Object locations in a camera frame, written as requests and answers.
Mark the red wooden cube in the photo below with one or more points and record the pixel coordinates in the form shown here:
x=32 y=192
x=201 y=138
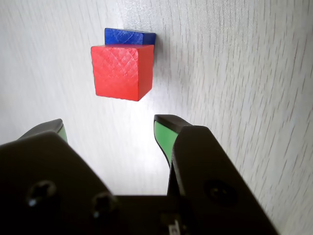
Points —
x=117 y=73

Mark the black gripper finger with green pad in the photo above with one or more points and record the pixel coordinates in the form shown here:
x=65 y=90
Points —
x=44 y=186
x=207 y=171

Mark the blue wooden cube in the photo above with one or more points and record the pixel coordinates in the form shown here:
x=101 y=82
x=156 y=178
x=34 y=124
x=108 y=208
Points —
x=124 y=36

